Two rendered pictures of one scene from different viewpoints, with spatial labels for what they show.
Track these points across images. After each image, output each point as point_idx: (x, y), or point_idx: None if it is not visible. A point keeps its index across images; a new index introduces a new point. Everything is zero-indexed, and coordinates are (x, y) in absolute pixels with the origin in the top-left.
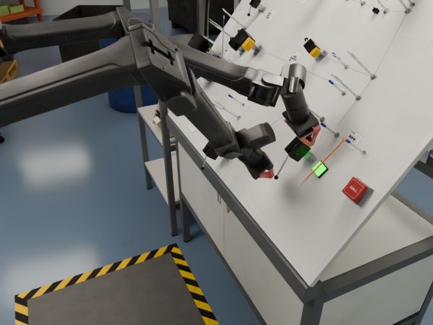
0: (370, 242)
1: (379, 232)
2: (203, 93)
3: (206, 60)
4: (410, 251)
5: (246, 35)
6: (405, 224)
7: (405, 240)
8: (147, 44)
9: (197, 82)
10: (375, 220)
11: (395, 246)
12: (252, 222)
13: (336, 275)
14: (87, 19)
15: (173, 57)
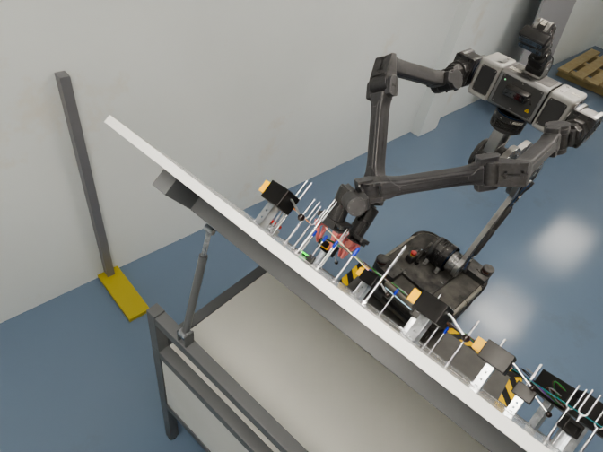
0: (239, 311)
1: (230, 326)
2: (373, 109)
3: (423, 173)
4: (204, 311)
5: (491, 340)
6: (204, 345)
7: (206, 323)
8: (385, 57)
9: (377, 101)
10: (234, 341)
11: (217, 313)
12: (339, 281)
13: (264, 274)
14: (532, 155)
15: (380, 72)
